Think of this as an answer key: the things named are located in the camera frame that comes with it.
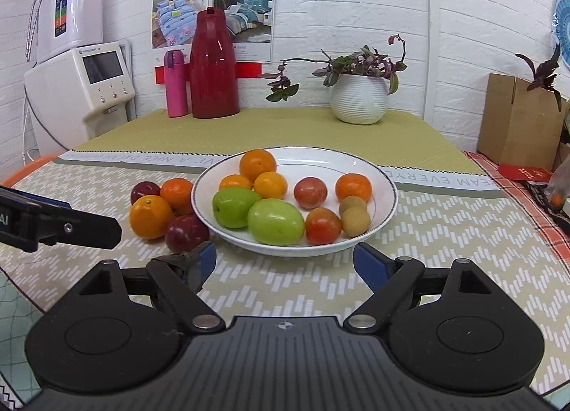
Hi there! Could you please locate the green apple front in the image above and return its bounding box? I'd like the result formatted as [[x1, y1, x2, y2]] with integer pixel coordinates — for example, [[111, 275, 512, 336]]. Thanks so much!
[[212, 186, 262, 230]]

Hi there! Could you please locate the green apple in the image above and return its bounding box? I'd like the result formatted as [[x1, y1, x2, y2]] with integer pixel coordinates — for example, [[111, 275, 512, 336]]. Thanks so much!
[[212, 186, 262, 230], [247, 199, 305, 246]]

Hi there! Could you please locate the small brown longan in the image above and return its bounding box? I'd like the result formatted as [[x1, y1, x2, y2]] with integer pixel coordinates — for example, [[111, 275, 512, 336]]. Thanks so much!
[[339, 196, 367, 216]]

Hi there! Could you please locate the large orange front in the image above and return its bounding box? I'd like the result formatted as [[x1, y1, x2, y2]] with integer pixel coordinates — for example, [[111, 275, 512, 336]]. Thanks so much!
[[335, 173, 373, 203]]

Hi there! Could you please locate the green apple back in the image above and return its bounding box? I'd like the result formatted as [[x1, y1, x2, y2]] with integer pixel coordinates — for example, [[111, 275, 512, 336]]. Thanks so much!
[[247, 199, 305, 246]]

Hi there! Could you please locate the red apple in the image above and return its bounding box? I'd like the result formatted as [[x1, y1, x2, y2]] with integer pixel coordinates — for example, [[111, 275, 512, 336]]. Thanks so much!
[[294, 177, 327, 209]]

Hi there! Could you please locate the yellow-orange small citrus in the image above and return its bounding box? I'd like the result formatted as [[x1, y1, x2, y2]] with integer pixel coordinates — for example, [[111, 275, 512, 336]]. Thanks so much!
[[253, 171, 288, 200]]

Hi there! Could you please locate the dark red plum front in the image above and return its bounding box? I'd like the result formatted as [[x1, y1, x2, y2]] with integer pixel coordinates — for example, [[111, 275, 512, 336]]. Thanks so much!
[[165, 214, 209, 254]]

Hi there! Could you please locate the dark red plum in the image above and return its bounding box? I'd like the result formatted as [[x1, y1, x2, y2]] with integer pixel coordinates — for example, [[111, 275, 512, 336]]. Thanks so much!
[[130, 181, 160, 204], [165, 214, 209, 254]]

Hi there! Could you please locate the orange centre with stem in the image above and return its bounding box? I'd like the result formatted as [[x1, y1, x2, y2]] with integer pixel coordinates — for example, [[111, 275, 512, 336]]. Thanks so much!
[[129, 195, 174, 240]]

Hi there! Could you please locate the brown longan on plate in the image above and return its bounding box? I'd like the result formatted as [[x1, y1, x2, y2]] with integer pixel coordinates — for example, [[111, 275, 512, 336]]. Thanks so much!
[[341, 207, 371, 237]]

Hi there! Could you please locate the orange back right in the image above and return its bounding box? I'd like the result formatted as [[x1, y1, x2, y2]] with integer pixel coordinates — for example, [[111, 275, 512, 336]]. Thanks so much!
[[160, 178, 193, 216]]

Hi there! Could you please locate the dark red plum back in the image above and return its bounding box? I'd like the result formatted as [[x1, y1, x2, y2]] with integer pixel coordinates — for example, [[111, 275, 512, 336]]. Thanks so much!
[[130, 181, 160, 204]]

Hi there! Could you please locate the teal patterned mat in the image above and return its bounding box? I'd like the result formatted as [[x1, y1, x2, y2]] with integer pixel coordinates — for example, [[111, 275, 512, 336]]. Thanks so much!
[[0, 271, 42, 410]]

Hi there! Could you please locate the small orange kumquat on plate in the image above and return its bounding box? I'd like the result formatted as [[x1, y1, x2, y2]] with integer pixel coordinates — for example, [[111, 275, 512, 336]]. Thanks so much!
[[218, 174, 252, 190]]

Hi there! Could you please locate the white water dispenser machine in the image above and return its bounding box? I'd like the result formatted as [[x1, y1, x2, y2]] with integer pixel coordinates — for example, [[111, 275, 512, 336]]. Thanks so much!
[[24, 42, 135, 156]]

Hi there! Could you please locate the white oval plate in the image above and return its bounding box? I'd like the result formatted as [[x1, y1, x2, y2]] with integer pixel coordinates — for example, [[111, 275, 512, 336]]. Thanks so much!
[[191, 146, 398, 257]]

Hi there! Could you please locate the orange left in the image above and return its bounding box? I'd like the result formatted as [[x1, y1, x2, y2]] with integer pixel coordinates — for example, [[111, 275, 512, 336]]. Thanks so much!
[[239, 150, 276, 182]]

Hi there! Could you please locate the olive green table mat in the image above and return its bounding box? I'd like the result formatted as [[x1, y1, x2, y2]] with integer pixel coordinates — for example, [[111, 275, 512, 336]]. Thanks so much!
[[76, 107, 482, 175]]

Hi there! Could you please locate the red envelope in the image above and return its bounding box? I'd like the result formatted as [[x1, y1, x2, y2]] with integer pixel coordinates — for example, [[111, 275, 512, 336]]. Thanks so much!
[[498, 164, 552, 183]]

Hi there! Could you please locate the plaid red cloth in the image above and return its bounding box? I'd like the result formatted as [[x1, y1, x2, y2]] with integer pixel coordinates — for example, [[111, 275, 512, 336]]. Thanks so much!
[[464, 151, 569, 269]]

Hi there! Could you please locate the plastic bag with fruit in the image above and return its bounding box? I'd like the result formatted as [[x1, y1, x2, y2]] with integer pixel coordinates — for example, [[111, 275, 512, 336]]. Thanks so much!
[[545, 156, 570, 210]]

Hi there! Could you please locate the white ribbed plant pot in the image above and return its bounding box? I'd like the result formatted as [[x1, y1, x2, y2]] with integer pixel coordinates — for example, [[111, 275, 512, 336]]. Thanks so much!
[[330, 74, 388, 125]]

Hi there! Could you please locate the dark red thermos jug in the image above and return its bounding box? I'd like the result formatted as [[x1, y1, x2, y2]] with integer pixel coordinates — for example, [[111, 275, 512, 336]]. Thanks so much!
[[190, 7, 240, 119]]

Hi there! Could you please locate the pink thermos bottle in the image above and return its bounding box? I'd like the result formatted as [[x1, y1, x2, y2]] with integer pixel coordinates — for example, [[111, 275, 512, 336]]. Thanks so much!
[[163, 49, 188, 118]]

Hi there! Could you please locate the cardboard box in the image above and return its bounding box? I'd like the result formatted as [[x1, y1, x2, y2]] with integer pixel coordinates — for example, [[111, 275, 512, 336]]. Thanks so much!
[[476, 73, 568, 170]]

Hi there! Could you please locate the purple-green trailing plant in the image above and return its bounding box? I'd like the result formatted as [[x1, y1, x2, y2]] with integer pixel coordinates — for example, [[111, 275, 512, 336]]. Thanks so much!
[[260, 34, 408, 102]]

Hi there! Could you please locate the white wall water purifier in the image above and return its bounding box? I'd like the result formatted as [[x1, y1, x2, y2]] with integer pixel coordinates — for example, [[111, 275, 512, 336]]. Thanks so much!
[[26, 0, 103, 64]]

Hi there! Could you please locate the red tape strip on wall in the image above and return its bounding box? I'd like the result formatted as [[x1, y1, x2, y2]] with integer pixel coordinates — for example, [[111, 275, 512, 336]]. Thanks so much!
[[155, 62, 263, 85]]

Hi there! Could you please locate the bedding poster on wall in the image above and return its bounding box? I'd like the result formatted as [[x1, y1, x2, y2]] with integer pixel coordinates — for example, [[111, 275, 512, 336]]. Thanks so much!
[[151, 0, 274, 63]]

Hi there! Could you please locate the blue wall ornament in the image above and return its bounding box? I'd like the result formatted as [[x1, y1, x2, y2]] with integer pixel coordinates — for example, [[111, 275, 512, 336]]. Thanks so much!
[[552, 0, 570, 68]]

